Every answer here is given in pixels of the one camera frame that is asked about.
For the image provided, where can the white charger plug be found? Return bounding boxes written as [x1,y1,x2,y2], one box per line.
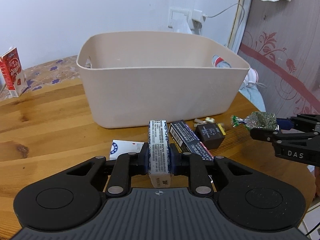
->
[188,9,205,30]

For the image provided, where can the white bearing picture box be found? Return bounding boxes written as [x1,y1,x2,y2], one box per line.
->
[109,140,144,160]

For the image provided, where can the beige plastic storage bin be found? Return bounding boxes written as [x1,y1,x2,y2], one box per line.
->
[76,31,250,128]

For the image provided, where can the white wall socket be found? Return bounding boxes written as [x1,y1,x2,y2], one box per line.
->
[168,7,190,29]

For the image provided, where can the red milk carton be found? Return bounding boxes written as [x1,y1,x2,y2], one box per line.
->
[1,47,28,98]

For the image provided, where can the green seaweed snack bag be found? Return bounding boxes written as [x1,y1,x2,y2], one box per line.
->
[231,111,278,131]

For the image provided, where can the white charger cable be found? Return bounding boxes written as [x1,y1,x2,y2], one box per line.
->
[202,3,246,30]

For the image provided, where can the blue white porcelain-pattern box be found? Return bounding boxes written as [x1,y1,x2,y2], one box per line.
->
[148,120,171,188]

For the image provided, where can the dark long carton box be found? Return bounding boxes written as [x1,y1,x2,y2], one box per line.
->
[169,120,214,161]

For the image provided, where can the red white headphones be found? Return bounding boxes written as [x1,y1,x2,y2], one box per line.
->
[211,54,267,90]

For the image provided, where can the floral patterned cloth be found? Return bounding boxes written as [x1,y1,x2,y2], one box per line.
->
[24,56,80,94]

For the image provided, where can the beige clothes peg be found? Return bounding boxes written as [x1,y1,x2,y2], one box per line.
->
[194,117,215,127]

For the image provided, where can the white bed headboard frame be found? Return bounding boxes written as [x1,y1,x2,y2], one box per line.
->
[227,0,252,54]

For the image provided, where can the black cube box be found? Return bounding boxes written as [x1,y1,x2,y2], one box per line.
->
[195,123,226,150]

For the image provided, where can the light blue blanket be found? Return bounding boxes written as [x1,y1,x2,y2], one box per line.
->
[239,86,266,112]

